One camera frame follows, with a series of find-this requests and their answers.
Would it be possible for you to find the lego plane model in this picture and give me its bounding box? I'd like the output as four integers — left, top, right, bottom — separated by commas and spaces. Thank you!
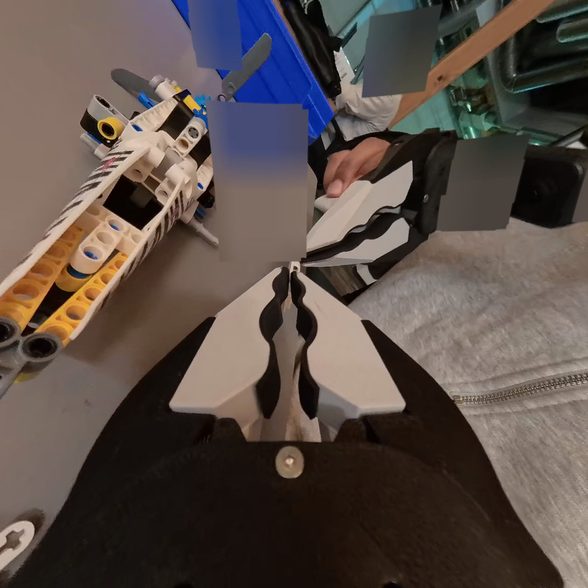
0, 32, 273, 398

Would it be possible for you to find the blue plastic bin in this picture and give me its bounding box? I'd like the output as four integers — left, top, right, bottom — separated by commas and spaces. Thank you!
172, 0, 336, 141

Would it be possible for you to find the person's right hand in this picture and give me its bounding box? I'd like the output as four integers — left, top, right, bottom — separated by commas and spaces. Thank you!
323, 135, 392, 198

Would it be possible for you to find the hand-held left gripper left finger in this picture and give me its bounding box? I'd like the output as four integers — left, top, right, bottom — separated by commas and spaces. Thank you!
169, 268, 292, 442

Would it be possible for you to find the white lego panel piece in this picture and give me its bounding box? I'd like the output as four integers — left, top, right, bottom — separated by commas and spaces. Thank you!
286, 260, 302, 314

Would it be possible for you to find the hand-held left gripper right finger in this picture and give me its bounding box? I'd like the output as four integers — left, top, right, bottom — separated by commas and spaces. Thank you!
293, 270, 407, 442

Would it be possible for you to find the pile of loose lego parts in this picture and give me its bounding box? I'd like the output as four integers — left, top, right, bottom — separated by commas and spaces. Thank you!
0, 519, 36, 563

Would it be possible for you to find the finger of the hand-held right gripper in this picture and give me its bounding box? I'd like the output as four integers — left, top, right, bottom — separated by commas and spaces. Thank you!
307, 161, 414, 252
303, 216, 412, 268

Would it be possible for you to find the black backpack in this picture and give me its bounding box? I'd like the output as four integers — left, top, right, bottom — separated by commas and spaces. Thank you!
280, 0, 343, 99

